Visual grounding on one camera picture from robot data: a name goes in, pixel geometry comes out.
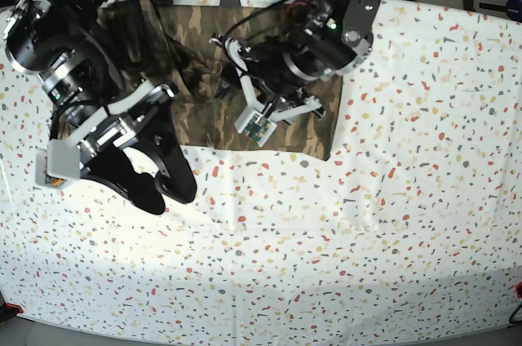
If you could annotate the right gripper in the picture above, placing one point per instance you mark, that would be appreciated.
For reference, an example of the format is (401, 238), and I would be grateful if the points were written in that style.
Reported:
(93, 113)

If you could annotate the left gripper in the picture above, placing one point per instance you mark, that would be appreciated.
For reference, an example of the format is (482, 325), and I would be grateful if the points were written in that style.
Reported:
(274, 75)

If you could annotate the camouflage T-shirt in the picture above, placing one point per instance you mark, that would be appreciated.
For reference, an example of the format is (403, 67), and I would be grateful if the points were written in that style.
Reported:
(181, 52)

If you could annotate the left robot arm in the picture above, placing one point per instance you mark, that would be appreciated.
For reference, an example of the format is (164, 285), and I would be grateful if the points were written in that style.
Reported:
(334, 38)

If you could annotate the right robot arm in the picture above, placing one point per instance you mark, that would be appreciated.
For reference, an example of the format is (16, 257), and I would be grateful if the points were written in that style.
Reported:
(39, 32)

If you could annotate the red table clamp left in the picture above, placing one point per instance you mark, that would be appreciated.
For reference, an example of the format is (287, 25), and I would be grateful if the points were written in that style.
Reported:
(10, 310)

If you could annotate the red table clamp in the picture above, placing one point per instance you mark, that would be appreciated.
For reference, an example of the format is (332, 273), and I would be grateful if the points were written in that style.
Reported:
(10, 310)
(518, 290)

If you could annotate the terrazzo pattern table cloth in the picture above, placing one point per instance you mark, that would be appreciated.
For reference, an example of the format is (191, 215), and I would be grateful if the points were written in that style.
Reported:
(410, 231)

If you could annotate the red table clamp right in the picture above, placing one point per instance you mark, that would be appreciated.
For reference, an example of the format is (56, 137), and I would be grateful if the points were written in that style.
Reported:
(518, 290)

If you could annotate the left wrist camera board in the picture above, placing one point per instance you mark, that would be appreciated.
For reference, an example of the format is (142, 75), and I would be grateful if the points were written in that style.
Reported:
(253, 124)

